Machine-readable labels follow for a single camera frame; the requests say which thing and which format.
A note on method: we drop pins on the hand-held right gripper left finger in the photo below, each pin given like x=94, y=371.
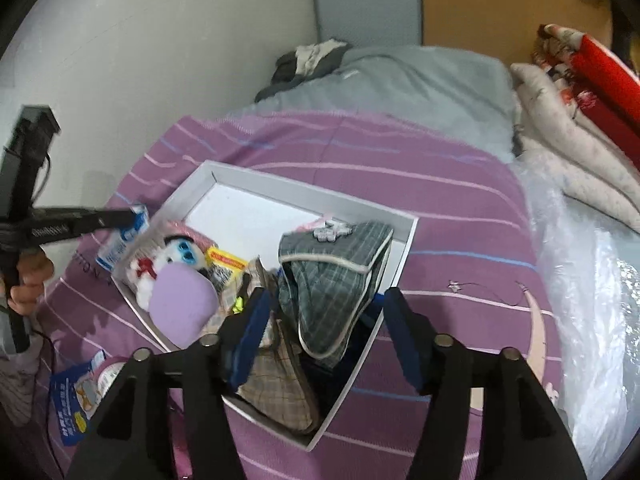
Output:
x=250, y=340

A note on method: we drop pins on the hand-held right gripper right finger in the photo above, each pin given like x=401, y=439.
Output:
x=402, y=342

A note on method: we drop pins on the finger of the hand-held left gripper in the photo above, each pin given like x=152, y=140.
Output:
x=80, y=221

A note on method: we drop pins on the blue white small packet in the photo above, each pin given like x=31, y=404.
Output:
x=122, y=240

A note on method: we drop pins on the beige plaid pouch bag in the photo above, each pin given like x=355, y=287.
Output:
x=280, y=390

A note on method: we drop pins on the lilac round puff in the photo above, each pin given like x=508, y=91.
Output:
x=182, y=305

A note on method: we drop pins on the yellow packet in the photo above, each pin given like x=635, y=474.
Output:
x=227, y=259

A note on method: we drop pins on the grey plaid cloth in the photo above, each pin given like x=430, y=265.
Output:
x=330, y=285

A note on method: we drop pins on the white plush dog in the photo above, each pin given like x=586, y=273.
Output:
x=175, y=255

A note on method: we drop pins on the pink glitter packet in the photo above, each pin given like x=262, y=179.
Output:
x=200, y=237

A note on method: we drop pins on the white shallow box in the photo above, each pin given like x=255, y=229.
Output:
x=250, y=210

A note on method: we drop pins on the person's left forearm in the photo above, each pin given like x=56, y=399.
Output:
x=17, y=385

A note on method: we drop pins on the person's left hand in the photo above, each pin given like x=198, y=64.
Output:
x=32, y=280

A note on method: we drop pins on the pink packet with white label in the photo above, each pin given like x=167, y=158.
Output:
x=110, y=372

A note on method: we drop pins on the purple striped bed sheet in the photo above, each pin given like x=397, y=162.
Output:
x=400, y=185

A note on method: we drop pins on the clear plastic sheet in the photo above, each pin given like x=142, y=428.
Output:
x=590, y=310

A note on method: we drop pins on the grey blanket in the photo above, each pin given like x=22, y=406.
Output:
x=410, y=95

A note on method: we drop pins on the beige quilt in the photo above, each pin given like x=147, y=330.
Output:
x=575, y=160

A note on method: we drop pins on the dark crumpled clothing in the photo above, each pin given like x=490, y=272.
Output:
x=310, y=60

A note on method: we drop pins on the red folded blanket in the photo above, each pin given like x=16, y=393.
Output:
x=610, y=95

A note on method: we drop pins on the red and white printed cloth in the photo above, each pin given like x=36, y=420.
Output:
x=555, y=50

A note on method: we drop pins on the grey padded panel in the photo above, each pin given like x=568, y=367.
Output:
x=365, y=0

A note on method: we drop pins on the wooden headboard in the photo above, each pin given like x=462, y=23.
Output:
x=500, y=5

